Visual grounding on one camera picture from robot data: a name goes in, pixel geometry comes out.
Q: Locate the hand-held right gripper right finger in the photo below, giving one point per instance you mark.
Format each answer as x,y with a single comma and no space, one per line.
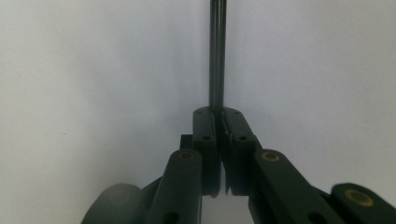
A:
239,149

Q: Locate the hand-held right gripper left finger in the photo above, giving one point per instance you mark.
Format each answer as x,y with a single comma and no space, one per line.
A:
205,149

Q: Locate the black pen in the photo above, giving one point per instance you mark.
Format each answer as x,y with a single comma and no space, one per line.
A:
217,53

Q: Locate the white table mat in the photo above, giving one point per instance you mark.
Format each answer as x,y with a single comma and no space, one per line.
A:
93,77

